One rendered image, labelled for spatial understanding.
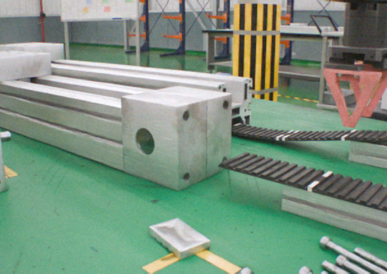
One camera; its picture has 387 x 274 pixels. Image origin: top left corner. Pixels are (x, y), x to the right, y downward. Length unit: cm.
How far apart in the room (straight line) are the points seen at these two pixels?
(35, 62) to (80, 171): 31
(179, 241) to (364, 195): 17
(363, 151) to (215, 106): 22
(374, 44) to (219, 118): 21
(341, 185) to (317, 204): 3
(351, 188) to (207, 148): 17
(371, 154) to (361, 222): 20
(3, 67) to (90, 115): 26
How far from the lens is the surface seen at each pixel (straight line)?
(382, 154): 57
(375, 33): 55
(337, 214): 40
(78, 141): 58
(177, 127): 43
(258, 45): 381
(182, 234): 36
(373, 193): 40
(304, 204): 41
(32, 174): 54
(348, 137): 57
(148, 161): 48
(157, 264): 33
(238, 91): 70
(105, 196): 45
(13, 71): 77
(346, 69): 52
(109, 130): 52
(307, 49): 931
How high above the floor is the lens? 96
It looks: 16 degrees down
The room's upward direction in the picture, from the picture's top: straight up
